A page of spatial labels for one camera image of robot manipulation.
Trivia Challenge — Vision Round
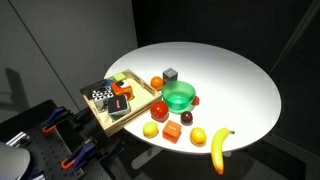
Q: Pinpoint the gray cube block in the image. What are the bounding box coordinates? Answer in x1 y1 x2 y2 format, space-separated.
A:
162 67 179 84

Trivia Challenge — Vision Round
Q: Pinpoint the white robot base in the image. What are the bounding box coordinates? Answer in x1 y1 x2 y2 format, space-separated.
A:
0 141 32 180

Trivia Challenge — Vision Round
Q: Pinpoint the wooden tray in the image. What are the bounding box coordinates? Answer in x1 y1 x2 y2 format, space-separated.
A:
79 68 163 138

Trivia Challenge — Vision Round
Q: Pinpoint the orange block with eye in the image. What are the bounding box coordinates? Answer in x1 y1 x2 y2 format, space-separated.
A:
110 79 135 102

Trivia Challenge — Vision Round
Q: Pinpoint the orange cube block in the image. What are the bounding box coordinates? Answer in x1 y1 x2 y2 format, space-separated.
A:
162 119 183 145

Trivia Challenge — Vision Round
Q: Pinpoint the black block with red mark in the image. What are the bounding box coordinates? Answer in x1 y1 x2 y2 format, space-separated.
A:
107 95 132 122

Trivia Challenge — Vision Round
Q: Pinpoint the black-white patterned block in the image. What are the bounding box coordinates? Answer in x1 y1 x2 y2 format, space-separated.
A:
91 85 115 113

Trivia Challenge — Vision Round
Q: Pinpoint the orange fruit toy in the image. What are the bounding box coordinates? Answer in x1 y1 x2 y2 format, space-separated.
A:
150 75 165 91

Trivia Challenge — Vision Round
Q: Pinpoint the green translucent bowl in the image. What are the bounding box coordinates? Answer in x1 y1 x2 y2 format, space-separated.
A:
161 80 197 112

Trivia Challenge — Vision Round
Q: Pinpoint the red apple toy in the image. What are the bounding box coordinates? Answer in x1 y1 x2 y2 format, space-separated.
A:
149 100 170 123

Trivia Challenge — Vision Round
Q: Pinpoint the small red fruit toy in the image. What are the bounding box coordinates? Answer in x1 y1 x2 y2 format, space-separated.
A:
191 95 201 107

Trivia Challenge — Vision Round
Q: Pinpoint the dark purple plum toy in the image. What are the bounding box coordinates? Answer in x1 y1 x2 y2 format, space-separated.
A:
180 111 194 127

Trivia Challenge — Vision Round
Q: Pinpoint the yellow lemon toy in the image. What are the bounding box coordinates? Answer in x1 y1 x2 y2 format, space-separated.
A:
142 121 160 139

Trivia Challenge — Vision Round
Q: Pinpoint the yellow-orange round fruit toy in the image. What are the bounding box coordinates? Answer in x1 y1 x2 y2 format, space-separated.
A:
189 126 208 147

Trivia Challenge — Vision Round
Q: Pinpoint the gray table foot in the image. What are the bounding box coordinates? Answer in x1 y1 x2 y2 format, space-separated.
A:
130 146 164 170

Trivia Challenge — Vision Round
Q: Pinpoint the yellow banana toy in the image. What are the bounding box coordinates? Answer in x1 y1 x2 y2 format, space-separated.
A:
210 127 236 176

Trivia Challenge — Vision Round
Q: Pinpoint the purple orange spring clamp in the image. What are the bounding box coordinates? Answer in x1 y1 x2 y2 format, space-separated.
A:
60 139 98 171
41 105 69 134

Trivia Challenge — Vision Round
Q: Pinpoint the black perforated mounting bench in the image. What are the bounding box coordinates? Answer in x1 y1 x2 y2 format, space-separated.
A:
0 99 134 180

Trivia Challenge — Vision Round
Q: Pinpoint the aluminium bracket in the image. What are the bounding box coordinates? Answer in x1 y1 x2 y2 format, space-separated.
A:
5 131 28 148

